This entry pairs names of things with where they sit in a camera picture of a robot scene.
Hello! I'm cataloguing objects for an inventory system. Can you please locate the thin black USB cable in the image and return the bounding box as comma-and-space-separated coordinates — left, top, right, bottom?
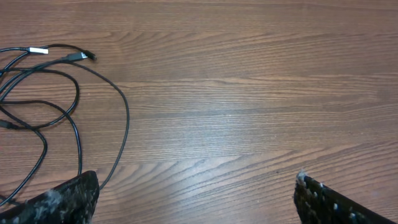
0, 44, 131, 208

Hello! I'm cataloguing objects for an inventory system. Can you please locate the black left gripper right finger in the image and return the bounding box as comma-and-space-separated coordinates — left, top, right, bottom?
294, 170, 395, 224

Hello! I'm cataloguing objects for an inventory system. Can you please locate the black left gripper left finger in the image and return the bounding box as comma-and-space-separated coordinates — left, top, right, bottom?
1, 170, 100, 224

